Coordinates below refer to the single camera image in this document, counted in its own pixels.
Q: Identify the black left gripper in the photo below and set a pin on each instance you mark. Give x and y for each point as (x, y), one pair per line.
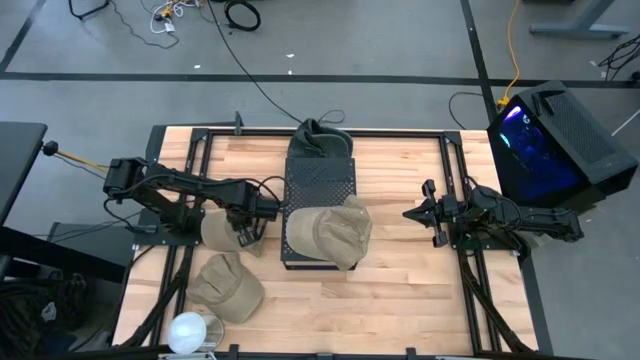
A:
(245, 212)

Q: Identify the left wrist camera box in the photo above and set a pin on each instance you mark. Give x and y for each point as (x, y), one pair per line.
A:
(270, 210)

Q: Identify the black perforated metal shelf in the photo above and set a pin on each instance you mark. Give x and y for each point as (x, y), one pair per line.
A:
(320, 185)

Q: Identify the black ball knob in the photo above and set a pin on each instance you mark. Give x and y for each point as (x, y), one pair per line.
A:
(50, 148)

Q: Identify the beige cap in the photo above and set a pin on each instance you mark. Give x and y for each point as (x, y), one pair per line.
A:
(225, 290)
(330, 230)
(215, 232)

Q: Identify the dark green cap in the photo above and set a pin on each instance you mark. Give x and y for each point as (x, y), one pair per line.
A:
(320, 147)
(310, 127)

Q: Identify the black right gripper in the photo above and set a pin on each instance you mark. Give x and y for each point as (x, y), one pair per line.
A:
(447, 212)

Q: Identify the white dome lamp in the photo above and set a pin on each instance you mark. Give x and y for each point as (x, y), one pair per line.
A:
(186, 332)

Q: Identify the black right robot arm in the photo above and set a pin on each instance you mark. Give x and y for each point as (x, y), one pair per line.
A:
(540, 220)

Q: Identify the black computer tower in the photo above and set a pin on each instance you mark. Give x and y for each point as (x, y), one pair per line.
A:
(575, 135)

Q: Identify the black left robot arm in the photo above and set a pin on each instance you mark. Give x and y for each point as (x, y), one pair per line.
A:
(170, 177)

